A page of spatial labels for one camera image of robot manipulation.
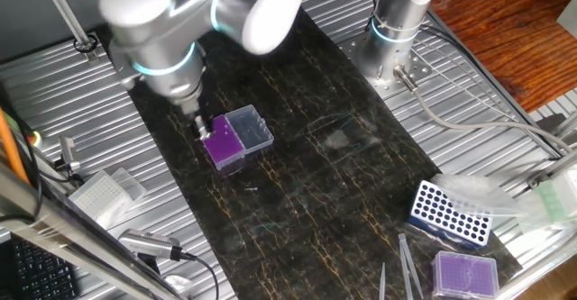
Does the closed purple pipette tip box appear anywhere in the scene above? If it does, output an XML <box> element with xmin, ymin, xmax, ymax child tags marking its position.
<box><xmin>430</xmin><ymin>250</ymin><xmax>500</xmax><ymax>300</ymax></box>

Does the grey box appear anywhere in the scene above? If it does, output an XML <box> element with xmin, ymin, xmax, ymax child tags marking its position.
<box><xmin>556</xmin><ymin>3</ymin><xmax>577</xmax><ymax>41</ymax></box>

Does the black keyboard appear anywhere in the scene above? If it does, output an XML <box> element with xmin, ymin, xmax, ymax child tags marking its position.
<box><xmin>7</xmin><ymin>236</ymin><xmax>80</xmax><ymax>300</ymax></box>

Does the aluminium profile piece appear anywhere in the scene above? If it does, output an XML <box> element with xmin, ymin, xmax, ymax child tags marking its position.
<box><xmin>526</xmin><ymin>149</ymin><xmax>577</xmax><ymax>189</ymax></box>

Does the small silver camera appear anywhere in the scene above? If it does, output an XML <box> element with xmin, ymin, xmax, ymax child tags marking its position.
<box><xmin>54</xmin><ymin>136</ymin><xmax>83</xmax><ymax>174</ymax></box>

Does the open purple pipette tip box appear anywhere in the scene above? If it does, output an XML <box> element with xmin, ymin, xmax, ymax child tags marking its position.
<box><xmin>200</xmin><ymin>104</ymin><xmax>275</xmax><ymax>171</ymax></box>

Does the blue pipette tip rack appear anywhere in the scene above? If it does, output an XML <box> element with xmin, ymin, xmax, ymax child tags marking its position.
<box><xmin>407</xmin><ymin>179</ymin><xmax>493</xmax><ymax>250</ymax></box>

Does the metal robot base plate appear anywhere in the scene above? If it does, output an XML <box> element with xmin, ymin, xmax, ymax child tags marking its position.
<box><xmin>336</xmin><ymin>28</ymin><xmax>435</xmax><ymax>101</ymax></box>

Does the black hanging cable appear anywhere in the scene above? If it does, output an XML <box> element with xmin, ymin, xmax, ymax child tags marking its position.
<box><xmin>0</xmin><ymin>83</ymin><xmax>44</xmax><ymax>223</ymax></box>

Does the white crumpled tissue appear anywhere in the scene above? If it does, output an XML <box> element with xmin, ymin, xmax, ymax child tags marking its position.
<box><xmin>162</xmin><ymin>274</ymin><xmax>196</xmax><ymax>297</ymax></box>

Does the black camera cable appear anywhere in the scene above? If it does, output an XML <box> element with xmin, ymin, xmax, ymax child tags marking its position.
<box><xmin>179</xmin><ymin>250</ymin><xmax>221</xmax><ymax>300</ymax></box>

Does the green pipette tip box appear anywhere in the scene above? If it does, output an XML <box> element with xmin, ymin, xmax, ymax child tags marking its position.
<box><xmin>534</xmin><ymin>164</ymin><xmax>577</xmax><ymax>223</ymax></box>

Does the white pipette tip box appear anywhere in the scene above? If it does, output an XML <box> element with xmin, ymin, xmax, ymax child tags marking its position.
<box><xmin>68</xmin><ymin>167</ymin><xmax>148</xmax><ymax>230</ymax></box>

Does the silver ribbed camera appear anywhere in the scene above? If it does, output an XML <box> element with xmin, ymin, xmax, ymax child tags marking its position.
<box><xmin>117</xmin><ymin>228</ymin><xmax>184</xmax><ymax>261</ymax></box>

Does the metal stand pole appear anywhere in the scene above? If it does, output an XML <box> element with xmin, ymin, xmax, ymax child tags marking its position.
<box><xmin>37</xmin><ymin>0</ymin><xmax>100</xmax><ymax>63</ymax></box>

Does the orange tube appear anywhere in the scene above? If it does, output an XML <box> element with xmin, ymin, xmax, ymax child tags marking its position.
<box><xmin>0</xmin><ymin>108</ymin><xmax>31</xmax><ymax>185</ymax></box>

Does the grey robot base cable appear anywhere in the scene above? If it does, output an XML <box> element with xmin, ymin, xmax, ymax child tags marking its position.
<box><xmin>392</xmin><ymin>64</ymin><xmax>574</xmax><ymax>153</ymax></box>

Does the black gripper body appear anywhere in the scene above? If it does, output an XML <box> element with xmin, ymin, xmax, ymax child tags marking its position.
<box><xmin>191</xmin><ymin>110</ymin><xmax>208</xmax><ymax>131</ymax></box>

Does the clear plastic bag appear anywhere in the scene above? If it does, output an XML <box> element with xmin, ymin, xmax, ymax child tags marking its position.
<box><xmin>430</xmin><ymin>173</ymin><xmax>537</xmax><ymax>218</ymax></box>

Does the medium clear pipette tip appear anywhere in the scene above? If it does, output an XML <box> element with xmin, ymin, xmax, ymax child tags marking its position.
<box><xmin>378</xmin><ymin>261</ymin><xmax>388</xmax><ymax>300</ymax></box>

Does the black marble pattern mat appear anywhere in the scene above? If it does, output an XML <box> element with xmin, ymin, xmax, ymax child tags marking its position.
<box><xmin>93</xmin><ymin>6</ymin><xmax>524</xmax><ymax>300</ymax></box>

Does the black block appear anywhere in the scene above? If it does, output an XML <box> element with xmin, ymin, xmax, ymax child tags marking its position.
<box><xmin>535</xmin><ymin>113</ymin><xmax>570</xmax><ymax>134</ymax></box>

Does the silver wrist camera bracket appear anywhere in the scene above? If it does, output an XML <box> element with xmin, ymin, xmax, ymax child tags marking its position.
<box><xmin>109</xmin><ymin>42</ymin><xmax>141</xmax><ymax>90</ymax></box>

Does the aluminium frame bar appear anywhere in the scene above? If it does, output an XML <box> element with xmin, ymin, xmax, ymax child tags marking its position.
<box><xmin>0</xmin><ymin>162</ymin><xmax>186</xmax><ymax>300</ymax></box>

